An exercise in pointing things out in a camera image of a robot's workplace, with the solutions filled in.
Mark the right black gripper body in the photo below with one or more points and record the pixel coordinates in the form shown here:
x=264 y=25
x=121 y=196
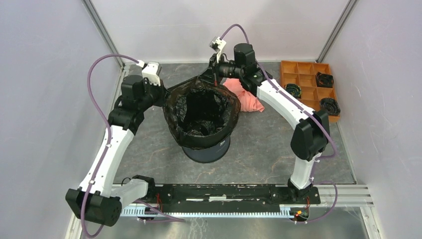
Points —
x=219 y=69

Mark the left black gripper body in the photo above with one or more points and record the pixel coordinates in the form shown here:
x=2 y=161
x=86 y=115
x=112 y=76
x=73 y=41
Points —
x=155 y=95

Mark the black plastic trash bag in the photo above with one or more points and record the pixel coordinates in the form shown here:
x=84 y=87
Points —
x=199 y=114

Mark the dark blue trash bin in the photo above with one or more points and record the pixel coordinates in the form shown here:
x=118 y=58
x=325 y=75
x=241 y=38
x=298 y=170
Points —
x=209 y=155

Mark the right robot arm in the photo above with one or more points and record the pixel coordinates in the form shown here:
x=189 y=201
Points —
x=311 y=128

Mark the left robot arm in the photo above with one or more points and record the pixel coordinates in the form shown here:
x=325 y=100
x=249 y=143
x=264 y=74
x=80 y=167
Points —
x=95 y=200

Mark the rolled trash bag with yellow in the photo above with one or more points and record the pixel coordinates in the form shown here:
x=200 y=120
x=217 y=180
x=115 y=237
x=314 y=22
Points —
x=294 y=90

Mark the rolled trash bag top right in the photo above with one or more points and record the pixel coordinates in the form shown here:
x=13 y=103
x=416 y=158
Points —
x=324 y=80

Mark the rolled trash bag bottom right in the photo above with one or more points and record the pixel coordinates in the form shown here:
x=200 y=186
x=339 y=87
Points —
x=331 y=106

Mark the pink crumpled cloth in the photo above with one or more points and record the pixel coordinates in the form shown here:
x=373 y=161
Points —
x=249 y=102

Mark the orange wooden compartment tray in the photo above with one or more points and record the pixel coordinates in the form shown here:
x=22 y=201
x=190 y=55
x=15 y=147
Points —
x=304 y=74

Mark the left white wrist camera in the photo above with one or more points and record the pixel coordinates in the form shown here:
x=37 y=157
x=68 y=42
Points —
x=150 y=71

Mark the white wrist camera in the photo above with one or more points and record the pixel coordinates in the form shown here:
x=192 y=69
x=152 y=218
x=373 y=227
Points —
x=218 y=45
x=150 y=71

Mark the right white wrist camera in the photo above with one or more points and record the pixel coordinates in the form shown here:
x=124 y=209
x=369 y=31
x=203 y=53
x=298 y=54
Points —
x=218 y=45

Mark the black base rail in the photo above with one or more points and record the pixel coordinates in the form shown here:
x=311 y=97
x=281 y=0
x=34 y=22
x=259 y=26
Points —
x=228 y=198

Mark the white toothed cable duct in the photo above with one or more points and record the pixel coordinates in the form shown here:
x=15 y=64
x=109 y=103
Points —
x=140 y=211

